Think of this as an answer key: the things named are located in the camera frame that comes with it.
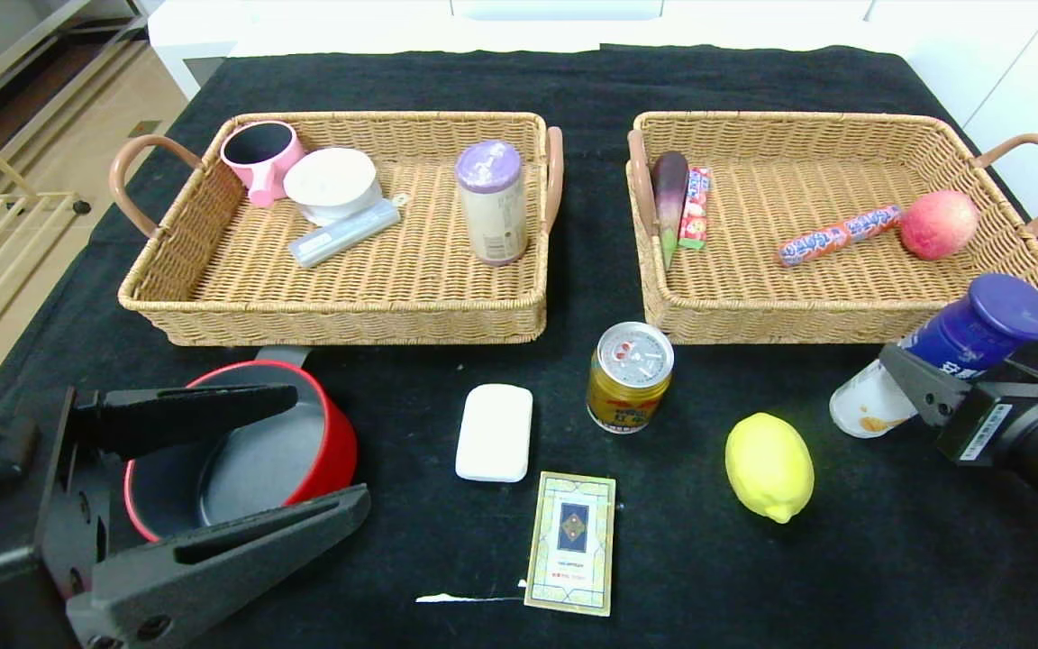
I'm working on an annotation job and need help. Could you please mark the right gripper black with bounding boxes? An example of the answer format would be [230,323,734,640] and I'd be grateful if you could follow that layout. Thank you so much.
[879,343,1038,542]

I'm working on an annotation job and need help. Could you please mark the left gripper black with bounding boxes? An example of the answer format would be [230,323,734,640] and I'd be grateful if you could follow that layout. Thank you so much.
[0,383,368,649]

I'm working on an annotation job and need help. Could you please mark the red pot black handles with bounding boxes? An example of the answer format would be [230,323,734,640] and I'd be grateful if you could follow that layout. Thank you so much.
[123,346,360,544]

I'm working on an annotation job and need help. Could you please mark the blue cap white bottle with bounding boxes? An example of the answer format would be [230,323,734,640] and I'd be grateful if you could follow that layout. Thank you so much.
[829,273,1038,440]

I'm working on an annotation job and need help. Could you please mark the yellow lemon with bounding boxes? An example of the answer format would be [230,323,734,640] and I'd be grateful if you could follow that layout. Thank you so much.
[724,413,815,525]

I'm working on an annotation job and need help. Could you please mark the gold drink can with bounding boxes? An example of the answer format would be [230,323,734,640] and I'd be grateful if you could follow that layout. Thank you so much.
[587,322,675,435]

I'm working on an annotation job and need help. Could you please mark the red apple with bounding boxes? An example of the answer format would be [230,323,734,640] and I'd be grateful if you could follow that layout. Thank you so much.
[899,189,981,261]

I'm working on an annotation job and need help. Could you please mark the orange sausage stick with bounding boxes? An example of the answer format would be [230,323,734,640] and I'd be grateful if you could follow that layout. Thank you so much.
[778,205,904,267]

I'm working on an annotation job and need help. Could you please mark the black table cloth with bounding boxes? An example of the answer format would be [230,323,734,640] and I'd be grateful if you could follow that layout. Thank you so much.
[0,43,1038,649]

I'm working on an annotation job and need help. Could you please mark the white paper scrap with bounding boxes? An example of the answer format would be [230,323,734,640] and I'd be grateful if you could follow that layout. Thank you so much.
[416,581,529,604]

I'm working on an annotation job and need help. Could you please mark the red candy pack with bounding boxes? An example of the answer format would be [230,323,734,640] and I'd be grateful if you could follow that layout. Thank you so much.
[678,166,712,251]

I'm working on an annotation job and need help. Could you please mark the grey toothbrush case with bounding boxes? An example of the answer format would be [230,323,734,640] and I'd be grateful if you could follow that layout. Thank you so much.
[288,193,412,269]

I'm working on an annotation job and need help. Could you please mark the white soap bar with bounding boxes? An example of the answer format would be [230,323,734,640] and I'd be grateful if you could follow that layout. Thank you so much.
[455,384,535,484]

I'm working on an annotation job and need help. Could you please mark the pink mug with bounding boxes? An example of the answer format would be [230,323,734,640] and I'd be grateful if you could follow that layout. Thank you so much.
[220,121,306,208]

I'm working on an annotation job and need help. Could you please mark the purple eggplant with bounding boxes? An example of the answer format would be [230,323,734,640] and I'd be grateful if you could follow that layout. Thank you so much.
[651,151,691,272]

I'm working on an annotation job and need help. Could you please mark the white round bowl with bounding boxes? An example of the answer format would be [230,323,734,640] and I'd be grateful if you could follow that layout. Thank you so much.
[283,147,385,227]

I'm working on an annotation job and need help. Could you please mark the beige wooden rack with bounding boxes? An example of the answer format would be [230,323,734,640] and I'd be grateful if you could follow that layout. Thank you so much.
[0,104,94,378]

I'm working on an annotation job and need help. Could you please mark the playing card box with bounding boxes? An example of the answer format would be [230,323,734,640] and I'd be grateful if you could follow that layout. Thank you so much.
[524,471,618,617]

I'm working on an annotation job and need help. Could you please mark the purple lid canister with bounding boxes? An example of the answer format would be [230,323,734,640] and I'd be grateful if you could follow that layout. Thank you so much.
[455,140,529,266]

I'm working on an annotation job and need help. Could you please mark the grey metal shelf unit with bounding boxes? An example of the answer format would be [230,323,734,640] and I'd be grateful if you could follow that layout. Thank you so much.
[0,0,152,181]

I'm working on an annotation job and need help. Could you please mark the white table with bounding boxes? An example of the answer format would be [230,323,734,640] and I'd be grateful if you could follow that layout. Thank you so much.
[148,0,912,102]

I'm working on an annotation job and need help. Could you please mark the wicker basket brown handles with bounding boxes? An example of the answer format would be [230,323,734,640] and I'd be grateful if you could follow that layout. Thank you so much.
[109,111,566,347]
[627,111,1038,345]

